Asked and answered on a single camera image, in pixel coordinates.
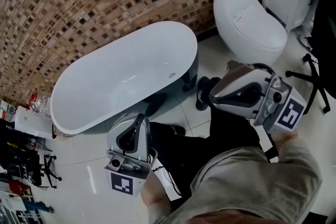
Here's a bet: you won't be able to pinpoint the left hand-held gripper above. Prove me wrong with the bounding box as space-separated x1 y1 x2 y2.
104 112 159 198

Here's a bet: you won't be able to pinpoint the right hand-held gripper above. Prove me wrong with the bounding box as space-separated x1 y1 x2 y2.
209 60 308 134

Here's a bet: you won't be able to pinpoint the white oval bathtub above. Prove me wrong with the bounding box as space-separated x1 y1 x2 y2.
49 20 199 136

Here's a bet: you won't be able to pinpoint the person's right forearm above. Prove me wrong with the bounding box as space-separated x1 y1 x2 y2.
272 131 322 192

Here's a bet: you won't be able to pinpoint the person's left forearm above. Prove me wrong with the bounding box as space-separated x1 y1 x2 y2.
140 172 182 224

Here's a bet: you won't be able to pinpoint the person's black shoe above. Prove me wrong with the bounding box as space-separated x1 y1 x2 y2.
195 76 222 111

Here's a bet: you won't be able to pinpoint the white egg-shaped toilet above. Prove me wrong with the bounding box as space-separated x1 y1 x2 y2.
213 0 288 66

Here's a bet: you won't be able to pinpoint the person's black trousers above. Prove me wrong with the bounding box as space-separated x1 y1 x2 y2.
149 104 277 202

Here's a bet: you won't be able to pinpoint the small black chair base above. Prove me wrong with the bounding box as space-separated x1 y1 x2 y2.
38 154 63 189

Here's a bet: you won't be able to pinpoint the black office chair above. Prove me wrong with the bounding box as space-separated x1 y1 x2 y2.
285 0 336 114

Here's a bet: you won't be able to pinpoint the white cardboard box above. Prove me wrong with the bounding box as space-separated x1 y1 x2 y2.
14 105 57 140

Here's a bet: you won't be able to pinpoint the clear plastic bag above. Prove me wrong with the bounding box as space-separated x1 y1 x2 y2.
28 91 52 116

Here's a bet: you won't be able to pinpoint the cluttered black rack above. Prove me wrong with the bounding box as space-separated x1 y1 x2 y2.
0 117 44 188

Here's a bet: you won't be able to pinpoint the person's grey shirt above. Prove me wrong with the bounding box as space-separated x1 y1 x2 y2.
146 136 323 224

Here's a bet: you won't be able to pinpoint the black floor cable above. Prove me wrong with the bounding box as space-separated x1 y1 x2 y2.
151 164 182 197

